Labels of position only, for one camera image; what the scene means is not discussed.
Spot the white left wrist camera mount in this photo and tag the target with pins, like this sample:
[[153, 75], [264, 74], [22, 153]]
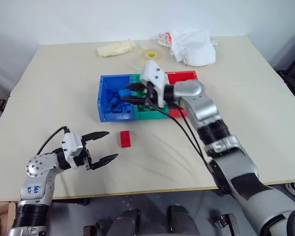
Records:
[[71, 145]]

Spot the dark rounded shape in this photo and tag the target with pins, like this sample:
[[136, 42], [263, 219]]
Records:
[[182, 221], [127, 221]]

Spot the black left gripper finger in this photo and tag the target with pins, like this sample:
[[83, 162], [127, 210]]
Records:
[[97, 135], [104, 160]]

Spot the brown cardboard box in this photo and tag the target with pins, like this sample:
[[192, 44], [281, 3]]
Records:
[[0, 218]]

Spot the yellow round cap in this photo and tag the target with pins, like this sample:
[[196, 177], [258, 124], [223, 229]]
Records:
[[151, 54]]

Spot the green plastic bin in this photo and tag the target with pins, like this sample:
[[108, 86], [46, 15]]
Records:
[[150, 115]]

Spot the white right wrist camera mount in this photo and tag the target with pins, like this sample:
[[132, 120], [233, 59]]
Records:
[[154, 76]]

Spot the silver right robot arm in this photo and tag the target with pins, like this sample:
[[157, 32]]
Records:
[[226, 157]]

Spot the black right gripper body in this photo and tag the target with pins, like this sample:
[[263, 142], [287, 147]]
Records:
[[150, 94]]

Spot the red building block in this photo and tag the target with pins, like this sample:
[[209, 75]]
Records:
[[126, 138]]

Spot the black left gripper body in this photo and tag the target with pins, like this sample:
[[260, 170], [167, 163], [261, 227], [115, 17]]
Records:
[[86, 159]]

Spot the dark metal bracket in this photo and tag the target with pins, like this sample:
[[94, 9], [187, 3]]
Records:
[[227, 225], [96, 228]]

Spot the red plastic bin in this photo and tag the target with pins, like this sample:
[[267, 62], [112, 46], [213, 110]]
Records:
[[179, 77]]

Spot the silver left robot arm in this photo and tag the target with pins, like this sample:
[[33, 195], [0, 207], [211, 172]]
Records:
[[37, 169]]

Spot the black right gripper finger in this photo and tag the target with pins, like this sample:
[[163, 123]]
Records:
[[136, 100], [137, 86]]

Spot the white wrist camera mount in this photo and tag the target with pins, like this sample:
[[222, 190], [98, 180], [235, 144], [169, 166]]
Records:
[[154, 76], [71, 145]]

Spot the blue plastic bin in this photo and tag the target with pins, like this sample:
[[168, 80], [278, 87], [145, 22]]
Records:
[[102, 98]]

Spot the white crumpled plastic bag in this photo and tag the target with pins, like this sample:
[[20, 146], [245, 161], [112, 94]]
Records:
[[194, 46]]

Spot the blue building block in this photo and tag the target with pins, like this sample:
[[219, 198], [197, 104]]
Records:
[[120, 109], [124, 93], [113, 100]]

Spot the cream filled plastic pouch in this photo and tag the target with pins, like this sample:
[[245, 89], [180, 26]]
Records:
[[115, 48]]

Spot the green building block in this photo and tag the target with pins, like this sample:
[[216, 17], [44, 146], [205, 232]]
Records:
[[147, 109]]

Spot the clear tape roll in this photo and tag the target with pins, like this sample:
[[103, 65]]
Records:
[[158, 56]]

